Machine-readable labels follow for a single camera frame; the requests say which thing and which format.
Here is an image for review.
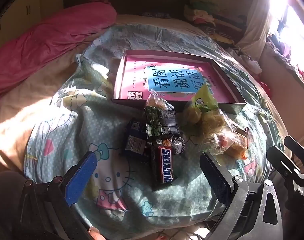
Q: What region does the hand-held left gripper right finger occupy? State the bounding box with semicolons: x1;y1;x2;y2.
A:
199;152;282;240

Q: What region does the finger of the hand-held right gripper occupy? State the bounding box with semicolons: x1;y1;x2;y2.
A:
284;135;304;170
266;145;304;196

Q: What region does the window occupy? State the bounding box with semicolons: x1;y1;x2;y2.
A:
269;0;304;85

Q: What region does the cartoon cat printed blanket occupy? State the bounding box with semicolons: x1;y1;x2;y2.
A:
27;25;287;233

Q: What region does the beige curtain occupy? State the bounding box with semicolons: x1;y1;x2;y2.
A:
237;0;275;53

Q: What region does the brown chocolate bar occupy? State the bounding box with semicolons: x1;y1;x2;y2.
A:
149;144;178;192

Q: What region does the ruffled sill cloth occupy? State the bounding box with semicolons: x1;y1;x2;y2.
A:
266;35;304;93

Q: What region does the pink and blue book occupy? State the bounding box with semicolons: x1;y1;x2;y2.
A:
121;60;240;104

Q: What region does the black green pea packet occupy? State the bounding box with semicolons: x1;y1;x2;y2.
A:
144;106;180;139

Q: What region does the green wrapper yellow pastry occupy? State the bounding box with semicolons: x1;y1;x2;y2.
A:
184;84;220;124

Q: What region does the blue snack packet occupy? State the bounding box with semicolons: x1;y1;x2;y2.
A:
121;120;151;157

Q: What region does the pile of clothes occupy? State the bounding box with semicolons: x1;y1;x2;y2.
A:
183;0;245;45

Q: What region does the person's left hand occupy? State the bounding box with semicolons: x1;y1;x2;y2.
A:
88;226;112;240

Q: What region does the pink pillow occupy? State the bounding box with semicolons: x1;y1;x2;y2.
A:
0;1;117;110

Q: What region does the small brown round cake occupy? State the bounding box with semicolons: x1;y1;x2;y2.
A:
171;136;186;154

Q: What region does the brownish clear snack packet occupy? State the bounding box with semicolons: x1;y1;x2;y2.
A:
207;130;242;155

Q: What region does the green label cake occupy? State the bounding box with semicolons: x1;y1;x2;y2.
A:
144;90;175;112

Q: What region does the orange snack packet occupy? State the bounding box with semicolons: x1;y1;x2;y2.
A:
227;127;250;160

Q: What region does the pink cardboard box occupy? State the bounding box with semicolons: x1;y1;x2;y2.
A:
112;50;247;115

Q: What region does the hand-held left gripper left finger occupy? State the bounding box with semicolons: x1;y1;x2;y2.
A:
19;151;99;240

